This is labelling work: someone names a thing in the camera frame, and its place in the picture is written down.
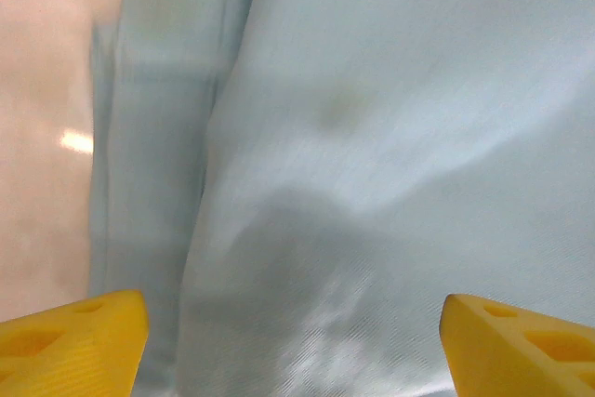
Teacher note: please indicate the light blue trousers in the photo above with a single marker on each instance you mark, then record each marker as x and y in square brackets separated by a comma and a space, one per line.
[372, 136]

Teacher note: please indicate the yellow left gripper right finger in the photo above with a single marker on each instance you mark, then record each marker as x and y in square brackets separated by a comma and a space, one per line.
[520, 355]

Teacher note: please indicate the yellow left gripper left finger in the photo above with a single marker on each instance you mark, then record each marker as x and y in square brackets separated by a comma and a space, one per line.
[70, 350]

